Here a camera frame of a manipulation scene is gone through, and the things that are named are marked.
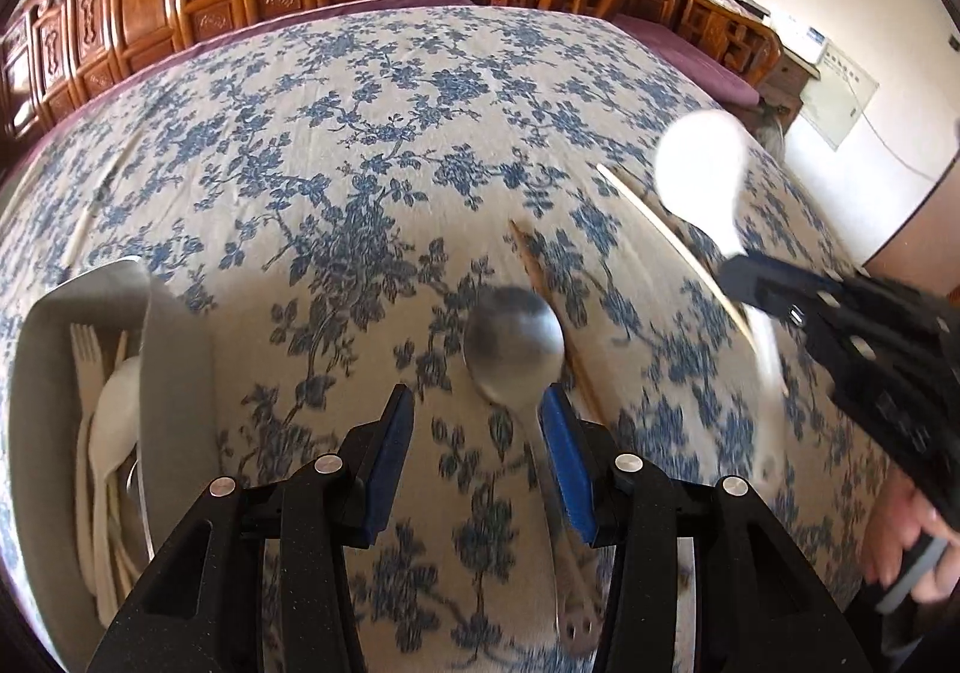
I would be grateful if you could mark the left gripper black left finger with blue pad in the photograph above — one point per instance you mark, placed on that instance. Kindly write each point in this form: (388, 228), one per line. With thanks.
(198, 605)

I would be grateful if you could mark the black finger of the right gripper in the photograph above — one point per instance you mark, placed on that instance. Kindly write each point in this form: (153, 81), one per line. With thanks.
(804, 309)

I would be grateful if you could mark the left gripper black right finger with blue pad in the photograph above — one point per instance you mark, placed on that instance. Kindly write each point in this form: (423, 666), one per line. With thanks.
(758, 604)

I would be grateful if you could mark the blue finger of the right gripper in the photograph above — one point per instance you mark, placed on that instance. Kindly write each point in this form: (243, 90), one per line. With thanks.
(752, 271)

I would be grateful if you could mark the white ladle spoon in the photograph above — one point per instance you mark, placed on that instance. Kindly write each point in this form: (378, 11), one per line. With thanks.
(699, 167)

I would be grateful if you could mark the light chopstick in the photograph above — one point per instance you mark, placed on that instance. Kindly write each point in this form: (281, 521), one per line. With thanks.
(680, 249)

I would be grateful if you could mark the metal fork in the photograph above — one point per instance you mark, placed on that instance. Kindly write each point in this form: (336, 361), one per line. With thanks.
(132, 515)

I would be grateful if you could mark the white plastic spoon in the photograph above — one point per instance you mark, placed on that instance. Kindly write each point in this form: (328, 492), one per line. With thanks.
(114, 434)

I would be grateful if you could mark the brown wooden chopstick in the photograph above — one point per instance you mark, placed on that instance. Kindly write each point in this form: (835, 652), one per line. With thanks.
(573, 362)

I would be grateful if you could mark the large metal spoon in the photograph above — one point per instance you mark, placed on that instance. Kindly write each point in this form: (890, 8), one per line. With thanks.
(514, 350)

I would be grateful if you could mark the white plastic fork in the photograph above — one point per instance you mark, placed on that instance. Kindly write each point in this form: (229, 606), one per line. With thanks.
(89, 373)

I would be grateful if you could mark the person's right hand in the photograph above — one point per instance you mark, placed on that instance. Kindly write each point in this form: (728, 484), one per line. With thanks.
(900, 514)

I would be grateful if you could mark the wooden side table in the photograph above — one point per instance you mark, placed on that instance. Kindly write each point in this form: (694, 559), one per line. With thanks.
(781, 89)

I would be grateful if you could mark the purple armchair cushion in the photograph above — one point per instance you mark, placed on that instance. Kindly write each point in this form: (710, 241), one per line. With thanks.
(718, 81)

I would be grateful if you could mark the white device on side table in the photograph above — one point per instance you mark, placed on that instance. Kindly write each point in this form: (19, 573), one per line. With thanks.
(803, 40)

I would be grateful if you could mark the grey metal tray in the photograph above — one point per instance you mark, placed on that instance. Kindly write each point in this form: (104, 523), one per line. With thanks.
(110, 366)

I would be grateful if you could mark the blue floral tablecloth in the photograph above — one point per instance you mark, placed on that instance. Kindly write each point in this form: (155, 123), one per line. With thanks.
(324, 199)

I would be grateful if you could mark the purple bench cushion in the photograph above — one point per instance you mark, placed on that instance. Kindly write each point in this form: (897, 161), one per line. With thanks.
(328, 12)

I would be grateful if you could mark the white wall panel board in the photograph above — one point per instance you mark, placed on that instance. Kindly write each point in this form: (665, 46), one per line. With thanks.
(835, 101)

